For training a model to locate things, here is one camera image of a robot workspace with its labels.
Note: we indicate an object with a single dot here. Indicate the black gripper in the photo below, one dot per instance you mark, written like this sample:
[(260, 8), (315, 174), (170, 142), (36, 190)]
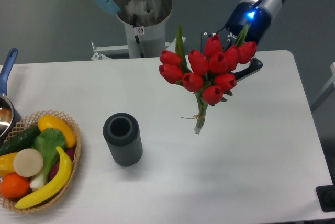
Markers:
[(244, 13)]

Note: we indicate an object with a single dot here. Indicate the red tulip bouquet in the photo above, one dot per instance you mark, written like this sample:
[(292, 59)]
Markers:
[(209, 75)]

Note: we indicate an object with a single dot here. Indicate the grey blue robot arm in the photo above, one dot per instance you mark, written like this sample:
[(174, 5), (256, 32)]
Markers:
[(144, 22)]

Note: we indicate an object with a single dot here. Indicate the white furniture leg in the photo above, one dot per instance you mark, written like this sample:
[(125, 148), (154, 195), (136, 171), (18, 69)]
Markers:
[(325, 92)]

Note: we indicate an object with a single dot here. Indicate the dark grey ribbed vase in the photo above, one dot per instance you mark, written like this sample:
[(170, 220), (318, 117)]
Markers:
[(122, 134)]

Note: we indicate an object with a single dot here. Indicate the black device at table edge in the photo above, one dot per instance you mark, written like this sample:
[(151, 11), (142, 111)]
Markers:
[(326, 197)]

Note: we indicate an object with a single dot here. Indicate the dark red radish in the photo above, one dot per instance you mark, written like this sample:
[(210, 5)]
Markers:
[(71, 153)]

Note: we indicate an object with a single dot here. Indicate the green bok choy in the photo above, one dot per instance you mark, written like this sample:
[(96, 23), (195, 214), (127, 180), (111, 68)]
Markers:
[(45, 143)]

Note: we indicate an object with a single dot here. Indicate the woven wicker basket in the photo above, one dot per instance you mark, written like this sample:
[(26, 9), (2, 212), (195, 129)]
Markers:
[(31, 121)]

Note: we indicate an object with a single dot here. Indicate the yellow banana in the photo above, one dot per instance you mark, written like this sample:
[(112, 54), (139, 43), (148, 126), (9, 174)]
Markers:
[(52, 187)]

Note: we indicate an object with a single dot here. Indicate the green cucumber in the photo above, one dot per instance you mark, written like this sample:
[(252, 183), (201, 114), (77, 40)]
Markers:
[(21, 141)]

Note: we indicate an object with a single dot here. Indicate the beige round disc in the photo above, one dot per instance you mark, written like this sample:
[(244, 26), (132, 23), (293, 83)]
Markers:
[(28, 162)]

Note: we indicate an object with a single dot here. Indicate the yellow pepper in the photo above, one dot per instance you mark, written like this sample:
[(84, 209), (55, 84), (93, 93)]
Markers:
[(6, 164)]

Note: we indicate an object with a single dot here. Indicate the orange fruit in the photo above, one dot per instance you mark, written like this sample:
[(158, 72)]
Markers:
[(14, 186)]

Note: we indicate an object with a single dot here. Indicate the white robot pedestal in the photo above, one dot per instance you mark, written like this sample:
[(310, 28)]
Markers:
[(144, 22)]

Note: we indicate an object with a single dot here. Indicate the blue handled saucepan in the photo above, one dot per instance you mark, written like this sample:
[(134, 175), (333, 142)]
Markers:
[(9, 115)]

